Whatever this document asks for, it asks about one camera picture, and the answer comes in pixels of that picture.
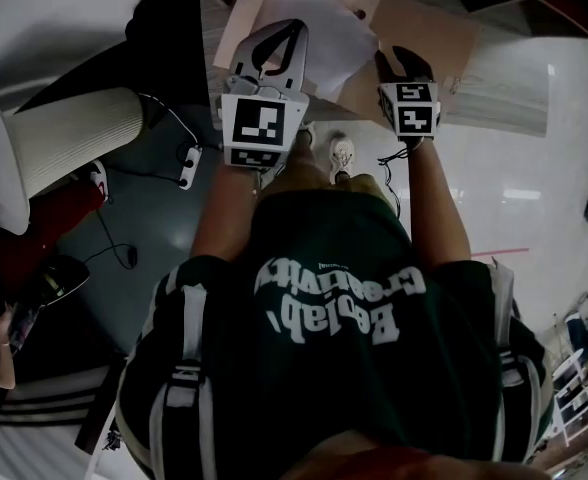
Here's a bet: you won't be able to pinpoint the white side table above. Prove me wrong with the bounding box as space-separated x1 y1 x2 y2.
0 357 125 480

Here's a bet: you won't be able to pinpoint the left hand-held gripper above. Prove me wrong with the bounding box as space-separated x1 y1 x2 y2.
220 17 310 172

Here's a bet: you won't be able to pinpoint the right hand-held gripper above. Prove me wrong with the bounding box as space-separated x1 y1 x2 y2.
375 45 443 143

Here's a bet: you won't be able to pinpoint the person's white shoe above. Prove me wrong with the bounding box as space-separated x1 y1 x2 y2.
327 135 355 178
298 122 318 155

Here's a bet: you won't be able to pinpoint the person's right white shoe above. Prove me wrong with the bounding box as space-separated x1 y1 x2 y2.
327 135 355 178

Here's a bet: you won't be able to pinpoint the white A4 paper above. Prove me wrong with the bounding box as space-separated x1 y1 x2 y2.
253 0 380 102

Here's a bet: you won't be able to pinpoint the person's left white shoe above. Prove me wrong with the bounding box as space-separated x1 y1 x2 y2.
298 122 318 155

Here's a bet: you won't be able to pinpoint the person's right forearm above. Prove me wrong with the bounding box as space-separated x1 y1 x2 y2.
406 137 473 269

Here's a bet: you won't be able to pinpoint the white ribbed cylinder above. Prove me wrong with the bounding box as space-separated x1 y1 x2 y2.
0 86 148 235

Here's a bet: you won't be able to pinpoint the beige cardboard piece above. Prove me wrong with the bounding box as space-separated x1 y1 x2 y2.
213 0 483 129

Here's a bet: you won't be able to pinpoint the black floor cable with adapter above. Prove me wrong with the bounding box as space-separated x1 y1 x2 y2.
83 202 139 272

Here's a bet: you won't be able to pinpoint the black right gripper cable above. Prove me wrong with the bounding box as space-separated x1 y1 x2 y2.
377 137 425 219

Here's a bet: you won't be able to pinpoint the person's left forearm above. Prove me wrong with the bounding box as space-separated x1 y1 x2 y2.
189 165 270 269

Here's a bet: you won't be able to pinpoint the white storage rack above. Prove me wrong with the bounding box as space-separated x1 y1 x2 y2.
551 347 588 444

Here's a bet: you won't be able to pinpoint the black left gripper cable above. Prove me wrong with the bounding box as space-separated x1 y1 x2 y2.
251 165 285 195

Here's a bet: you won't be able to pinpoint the right white harness strap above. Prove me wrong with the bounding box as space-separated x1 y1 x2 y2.
488 262 545 464

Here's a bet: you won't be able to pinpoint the white power strip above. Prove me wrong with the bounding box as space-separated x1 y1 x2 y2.
177 145 204 191

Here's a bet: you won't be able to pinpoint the light wooden desk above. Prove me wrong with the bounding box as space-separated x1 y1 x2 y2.
198 0 550 139

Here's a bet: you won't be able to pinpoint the person's khaki shorts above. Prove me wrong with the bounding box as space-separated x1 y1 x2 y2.
258 140 395 214

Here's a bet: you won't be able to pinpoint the white power strip cable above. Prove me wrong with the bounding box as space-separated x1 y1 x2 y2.
138 92 200 149

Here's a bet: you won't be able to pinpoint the white harness strap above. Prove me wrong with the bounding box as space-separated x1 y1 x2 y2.
488 262 545 464
148 282 215 480

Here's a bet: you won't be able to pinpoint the red floor tape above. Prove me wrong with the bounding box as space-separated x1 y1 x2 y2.
471 247 530 260

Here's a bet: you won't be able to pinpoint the person's dark green shirt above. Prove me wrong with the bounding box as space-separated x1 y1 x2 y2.
116 190 558 480

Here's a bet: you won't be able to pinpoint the left white harness strap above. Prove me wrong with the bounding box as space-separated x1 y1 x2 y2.
148 282 215 480

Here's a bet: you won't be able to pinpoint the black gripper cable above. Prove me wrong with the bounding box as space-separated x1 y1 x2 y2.
251 165 285 195
377 137 425 219

